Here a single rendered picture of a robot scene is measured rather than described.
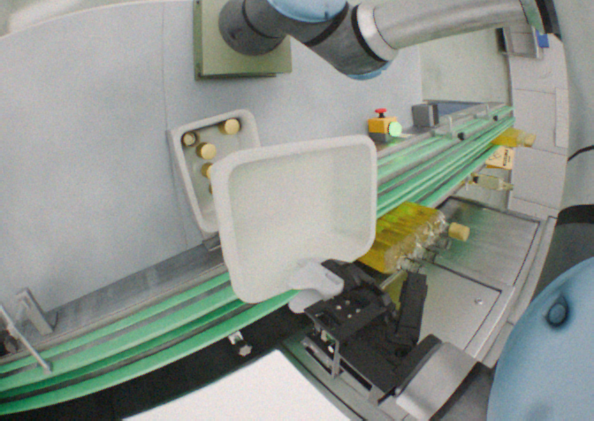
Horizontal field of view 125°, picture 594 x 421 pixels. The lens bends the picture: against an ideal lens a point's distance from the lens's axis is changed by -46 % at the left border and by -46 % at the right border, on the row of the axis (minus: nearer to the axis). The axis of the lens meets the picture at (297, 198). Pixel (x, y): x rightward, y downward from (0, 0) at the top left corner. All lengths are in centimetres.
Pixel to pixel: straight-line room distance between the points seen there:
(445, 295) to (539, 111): 581
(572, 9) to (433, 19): 29
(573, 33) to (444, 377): 24
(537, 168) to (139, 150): 651
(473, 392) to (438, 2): 44
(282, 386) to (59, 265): 54
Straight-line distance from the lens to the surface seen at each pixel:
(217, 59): 59
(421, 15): 43
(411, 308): 31
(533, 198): 681
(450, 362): 25
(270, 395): 56
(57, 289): 74
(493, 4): 41
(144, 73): 63
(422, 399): 25
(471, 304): 70
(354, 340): 27
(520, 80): 635
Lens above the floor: 137
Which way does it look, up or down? 53 degrees down
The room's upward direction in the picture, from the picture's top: 111 degrees clockwise
